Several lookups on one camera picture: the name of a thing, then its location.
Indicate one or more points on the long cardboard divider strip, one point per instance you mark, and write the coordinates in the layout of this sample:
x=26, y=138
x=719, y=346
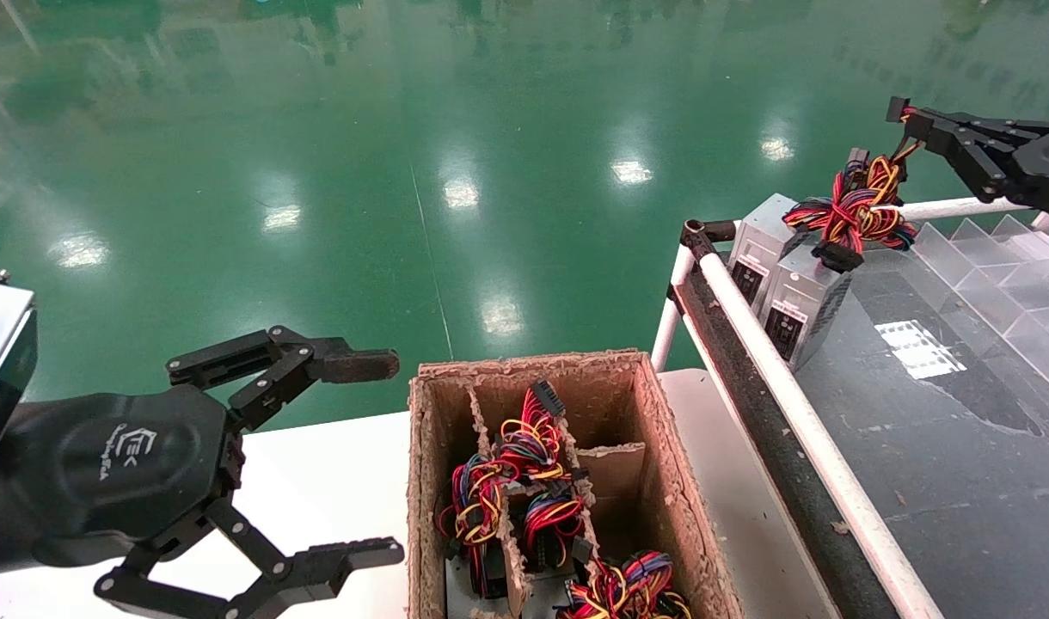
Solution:
x=481, y=421

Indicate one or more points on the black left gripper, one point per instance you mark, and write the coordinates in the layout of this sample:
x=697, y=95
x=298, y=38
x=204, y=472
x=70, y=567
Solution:
x=129, y=464

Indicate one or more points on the white frame leg pipe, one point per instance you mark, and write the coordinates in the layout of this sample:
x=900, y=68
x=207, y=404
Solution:
x=665, y=335

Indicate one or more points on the brown cardboard box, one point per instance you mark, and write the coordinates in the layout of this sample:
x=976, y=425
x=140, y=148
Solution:
x=438, y=447

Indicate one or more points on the black pipe connector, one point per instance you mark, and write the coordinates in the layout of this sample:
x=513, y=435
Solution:
x=701, y=236

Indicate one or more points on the long white frame pipe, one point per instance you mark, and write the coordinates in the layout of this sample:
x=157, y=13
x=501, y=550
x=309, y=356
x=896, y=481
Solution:
x=800, y=413

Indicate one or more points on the clear acrylic divider rack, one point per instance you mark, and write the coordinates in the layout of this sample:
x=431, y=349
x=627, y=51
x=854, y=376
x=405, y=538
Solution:
x=1006, y=292

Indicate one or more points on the short cardboard divider panel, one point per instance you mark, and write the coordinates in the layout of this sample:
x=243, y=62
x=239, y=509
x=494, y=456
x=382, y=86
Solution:
x=617, y=474

